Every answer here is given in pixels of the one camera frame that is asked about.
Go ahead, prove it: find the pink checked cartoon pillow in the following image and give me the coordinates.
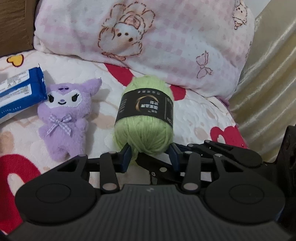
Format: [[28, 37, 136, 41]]
[[34, 1, 255, 99]]

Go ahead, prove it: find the green yarn ball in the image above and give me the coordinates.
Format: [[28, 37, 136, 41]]
[[114, 75, 174, 163]]

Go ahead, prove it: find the golden satin curtain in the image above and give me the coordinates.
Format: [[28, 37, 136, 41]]
[[230, 1, 295, 162]]

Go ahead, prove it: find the blue wet wipes pack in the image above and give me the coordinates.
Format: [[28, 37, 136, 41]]
[[1, 66, 48, 123]]

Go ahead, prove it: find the purple Kuromi plush toy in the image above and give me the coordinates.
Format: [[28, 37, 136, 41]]
[[37, 78, 102, 161]]

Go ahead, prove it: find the brown embroidered pillow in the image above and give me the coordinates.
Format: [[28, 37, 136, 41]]
[[0, 0, 38, 57]]

